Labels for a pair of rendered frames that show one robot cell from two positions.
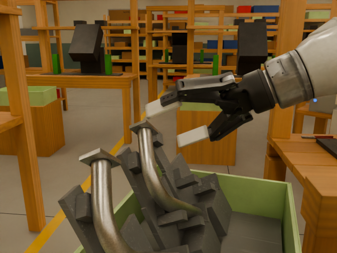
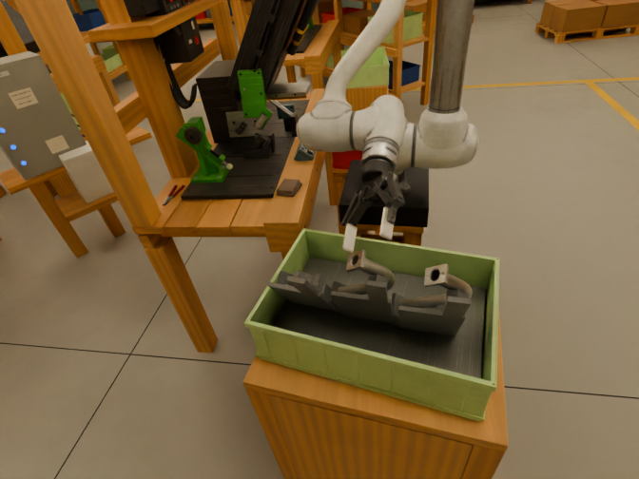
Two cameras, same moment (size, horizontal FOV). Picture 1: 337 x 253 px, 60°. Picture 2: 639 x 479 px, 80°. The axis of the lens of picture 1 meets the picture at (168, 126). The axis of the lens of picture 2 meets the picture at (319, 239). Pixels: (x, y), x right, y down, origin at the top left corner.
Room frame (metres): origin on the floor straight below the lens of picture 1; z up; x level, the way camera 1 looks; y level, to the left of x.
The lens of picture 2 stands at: (0.59, 0.67, 1.75)
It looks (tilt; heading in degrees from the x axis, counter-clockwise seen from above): 39 degrees down; 277
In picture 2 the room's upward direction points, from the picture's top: 7 degrees counter-clockwise
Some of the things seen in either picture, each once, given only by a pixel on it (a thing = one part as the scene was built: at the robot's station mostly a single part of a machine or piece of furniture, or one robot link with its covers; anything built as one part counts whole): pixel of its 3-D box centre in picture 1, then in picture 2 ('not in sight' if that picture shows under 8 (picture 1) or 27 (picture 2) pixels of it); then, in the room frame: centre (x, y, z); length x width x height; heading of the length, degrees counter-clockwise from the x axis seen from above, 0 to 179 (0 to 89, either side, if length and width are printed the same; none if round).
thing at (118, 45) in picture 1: (148, 47); not in sight; (10.82, 0.73, 1.11); 3.01 x 0.54 x 2.23; 83
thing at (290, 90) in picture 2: not in sight; (270, 91); (0.98, -1.31, 1.11); 0.39 x 0.16 x 0.03; 175
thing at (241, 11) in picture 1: (219, 49); not in sight; (8.15, -1.37, 1.12); 3.01 x 0.54 x 2.24; 83
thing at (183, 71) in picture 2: not in sight; (172, 80); (1.45, -1.27, 1.23); 1.30 x 0.05 x 0.09; 85
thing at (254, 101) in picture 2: not in sight; (254, 91); (1.03, -1.16, 1.17); 0.13 x 0.12 x 0.20; 85
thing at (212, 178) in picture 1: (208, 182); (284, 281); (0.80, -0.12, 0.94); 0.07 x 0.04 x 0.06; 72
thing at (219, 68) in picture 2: not in sight; (230, 101); (1.21, -1.36, 1.07); 0.30 x 0.18 x 0.34; 85
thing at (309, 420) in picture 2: not in sight; (379, 395); (0.53, -0.05, 0.39); 0.68 x 0.52 x 0.79; 165
